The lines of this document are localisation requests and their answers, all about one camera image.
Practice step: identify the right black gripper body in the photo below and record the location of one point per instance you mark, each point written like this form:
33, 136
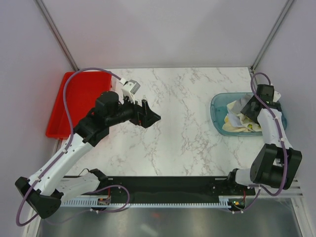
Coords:
247, 109

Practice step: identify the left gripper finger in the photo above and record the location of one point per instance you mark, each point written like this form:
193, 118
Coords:
147, 112
147, 121

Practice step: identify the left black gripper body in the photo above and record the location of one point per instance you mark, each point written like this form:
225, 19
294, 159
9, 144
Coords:
125, 113

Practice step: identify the grey frog towel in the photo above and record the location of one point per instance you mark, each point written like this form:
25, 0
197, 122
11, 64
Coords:
240, 103

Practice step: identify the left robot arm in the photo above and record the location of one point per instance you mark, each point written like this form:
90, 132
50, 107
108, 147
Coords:
46, 190

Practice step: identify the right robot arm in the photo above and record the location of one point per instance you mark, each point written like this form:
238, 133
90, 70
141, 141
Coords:
277, 162

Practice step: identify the cream towel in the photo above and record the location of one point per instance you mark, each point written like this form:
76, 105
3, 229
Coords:
239, 122

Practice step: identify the blue transparent plastic tub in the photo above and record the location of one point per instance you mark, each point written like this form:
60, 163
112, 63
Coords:
219, 110

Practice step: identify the red plastic bin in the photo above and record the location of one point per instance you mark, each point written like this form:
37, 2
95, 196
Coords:
81, 93

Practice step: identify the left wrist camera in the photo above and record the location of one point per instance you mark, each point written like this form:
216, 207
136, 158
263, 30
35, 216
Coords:
131, 86

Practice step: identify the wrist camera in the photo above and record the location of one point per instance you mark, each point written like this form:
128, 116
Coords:
131, 86
276, 96

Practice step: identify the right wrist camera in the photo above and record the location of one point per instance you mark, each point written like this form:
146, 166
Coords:
276, 96

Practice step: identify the aluminium front rail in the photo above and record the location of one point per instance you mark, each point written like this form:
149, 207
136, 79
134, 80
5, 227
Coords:
293, 191

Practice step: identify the white cable duct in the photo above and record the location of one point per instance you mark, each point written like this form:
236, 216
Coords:
100, 202

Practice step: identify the right aluminium frame post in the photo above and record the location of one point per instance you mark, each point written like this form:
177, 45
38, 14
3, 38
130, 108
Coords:
272, 34

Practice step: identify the aluminium frame post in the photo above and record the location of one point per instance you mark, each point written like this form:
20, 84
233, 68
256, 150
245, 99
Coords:
272, 34
57, 35

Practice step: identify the left aluminium frame post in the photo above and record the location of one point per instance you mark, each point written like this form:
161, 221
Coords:
57, 35

